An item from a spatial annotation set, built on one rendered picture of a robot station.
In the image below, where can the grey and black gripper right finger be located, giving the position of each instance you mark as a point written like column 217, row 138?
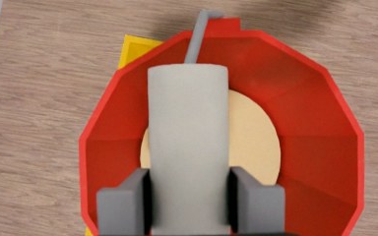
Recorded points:
column 253, row 206

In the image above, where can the yellow square tray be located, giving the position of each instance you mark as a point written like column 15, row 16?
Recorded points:
column 133, row 48

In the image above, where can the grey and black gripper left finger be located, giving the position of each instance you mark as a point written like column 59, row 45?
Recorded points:
column 126, row 210

